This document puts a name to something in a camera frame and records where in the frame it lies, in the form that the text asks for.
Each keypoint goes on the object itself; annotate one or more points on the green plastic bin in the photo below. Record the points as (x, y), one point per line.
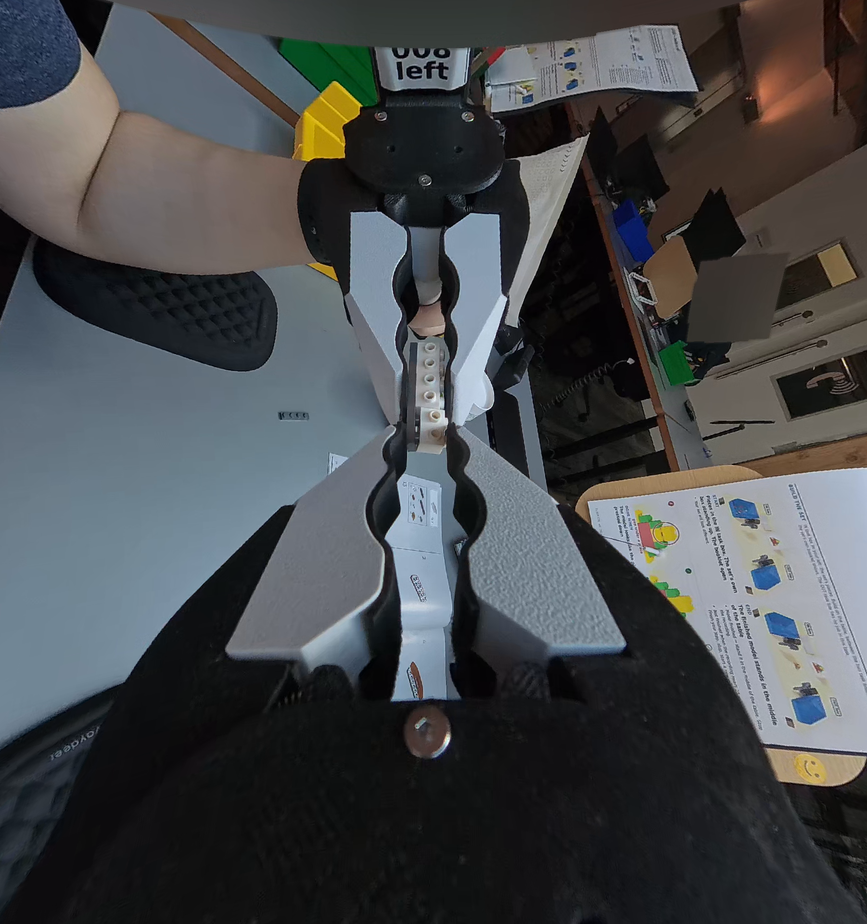
(332, 65)

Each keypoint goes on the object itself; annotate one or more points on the glass panel with phone symbol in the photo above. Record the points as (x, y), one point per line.
(834, 386)

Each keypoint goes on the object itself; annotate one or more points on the brown wooden panel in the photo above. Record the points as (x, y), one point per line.
(668, 278)

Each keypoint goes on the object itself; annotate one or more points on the white and grey lego assembly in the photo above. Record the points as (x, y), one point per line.
(428, 393)

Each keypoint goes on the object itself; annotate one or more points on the lego instruction booklet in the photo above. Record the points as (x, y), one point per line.
(423, 577)

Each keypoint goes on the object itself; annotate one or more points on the person's left hand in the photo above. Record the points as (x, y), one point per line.
(428, 321)

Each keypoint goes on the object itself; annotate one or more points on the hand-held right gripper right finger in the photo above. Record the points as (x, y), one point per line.
(542, 577)

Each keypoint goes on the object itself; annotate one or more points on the small lit window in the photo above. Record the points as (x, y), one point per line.
(836, 262)

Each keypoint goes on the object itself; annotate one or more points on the blue plastic bin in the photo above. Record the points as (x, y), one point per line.
(634, 231)

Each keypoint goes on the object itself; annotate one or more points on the green box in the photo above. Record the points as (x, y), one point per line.
(675, 364)

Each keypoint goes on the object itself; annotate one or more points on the yellow plastic bin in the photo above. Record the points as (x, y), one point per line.
(322, 123)

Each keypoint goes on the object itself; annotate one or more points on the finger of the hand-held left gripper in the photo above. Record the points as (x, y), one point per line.
(372, 289)
(480, 289)

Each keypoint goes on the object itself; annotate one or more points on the black quilted wrist rest pad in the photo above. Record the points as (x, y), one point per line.
(159, 310)
(22, 816)

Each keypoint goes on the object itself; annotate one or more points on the wooden beam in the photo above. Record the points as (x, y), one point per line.
(837, 451)

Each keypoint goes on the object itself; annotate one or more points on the long background desk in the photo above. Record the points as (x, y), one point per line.
(682, 426)

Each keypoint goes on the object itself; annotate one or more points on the person's blue shirt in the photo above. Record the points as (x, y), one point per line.
(15, 43)

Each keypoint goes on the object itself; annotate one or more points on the printed instruction sheet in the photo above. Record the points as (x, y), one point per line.
(765, 613)
(607, 68)

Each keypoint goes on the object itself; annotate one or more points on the white paper towel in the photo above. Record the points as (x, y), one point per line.
(549, 195)

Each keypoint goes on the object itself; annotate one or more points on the yellow smiley sticker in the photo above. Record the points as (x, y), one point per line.
(809, 769)

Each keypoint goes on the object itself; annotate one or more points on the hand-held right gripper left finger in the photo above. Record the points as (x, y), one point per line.
(318, 577)

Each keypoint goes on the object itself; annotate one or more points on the person's left forearm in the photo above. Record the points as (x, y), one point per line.
(210, 209)

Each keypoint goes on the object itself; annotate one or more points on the white plastic frame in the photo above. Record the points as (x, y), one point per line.
(643, 285)

